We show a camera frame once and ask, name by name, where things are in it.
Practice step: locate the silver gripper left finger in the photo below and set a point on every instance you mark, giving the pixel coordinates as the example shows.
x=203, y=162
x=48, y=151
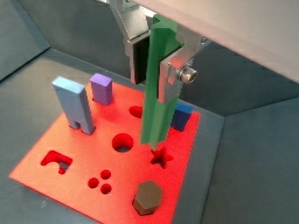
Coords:
x=132, y=23

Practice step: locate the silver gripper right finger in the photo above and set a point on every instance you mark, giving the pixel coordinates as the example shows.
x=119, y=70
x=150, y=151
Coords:
x=177, y=71

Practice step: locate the red peg board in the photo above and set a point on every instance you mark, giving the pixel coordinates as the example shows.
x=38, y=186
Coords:
x=91, y=172

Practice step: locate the dark blue peg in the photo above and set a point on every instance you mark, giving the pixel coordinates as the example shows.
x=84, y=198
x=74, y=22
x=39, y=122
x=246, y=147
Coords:
x=181, y=117

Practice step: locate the purple rectangular peg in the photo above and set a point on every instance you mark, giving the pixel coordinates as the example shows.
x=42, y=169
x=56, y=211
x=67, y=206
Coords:
x=102, y=88

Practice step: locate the light blue arch block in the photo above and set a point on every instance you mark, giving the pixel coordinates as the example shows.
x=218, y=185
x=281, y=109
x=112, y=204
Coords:
x=75, y=104

